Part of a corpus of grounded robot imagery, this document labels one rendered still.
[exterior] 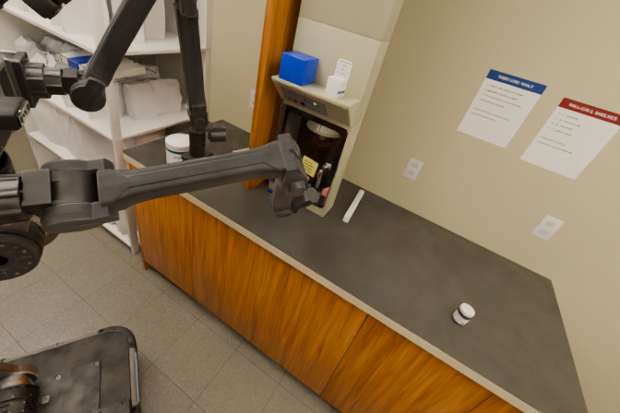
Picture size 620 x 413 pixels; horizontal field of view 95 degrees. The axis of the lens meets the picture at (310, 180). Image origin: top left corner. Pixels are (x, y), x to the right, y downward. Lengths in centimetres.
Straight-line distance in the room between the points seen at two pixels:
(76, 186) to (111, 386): 125
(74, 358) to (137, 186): 135
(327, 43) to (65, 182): 87
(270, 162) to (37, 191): 34
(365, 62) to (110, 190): 84
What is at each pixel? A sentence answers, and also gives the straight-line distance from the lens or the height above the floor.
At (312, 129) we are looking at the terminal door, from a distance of 118.
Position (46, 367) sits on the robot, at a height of 24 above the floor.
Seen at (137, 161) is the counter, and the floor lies 94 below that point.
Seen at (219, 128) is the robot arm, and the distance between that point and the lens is 111.
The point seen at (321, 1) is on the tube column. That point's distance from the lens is 114.
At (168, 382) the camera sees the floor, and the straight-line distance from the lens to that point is 193.
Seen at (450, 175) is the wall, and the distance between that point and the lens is 156.
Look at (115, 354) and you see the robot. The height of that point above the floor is 24.
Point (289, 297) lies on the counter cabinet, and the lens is 136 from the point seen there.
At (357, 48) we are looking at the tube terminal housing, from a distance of 107.
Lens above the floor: 179
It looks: 33 degrees down
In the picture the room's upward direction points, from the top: 15 degrees clockwise
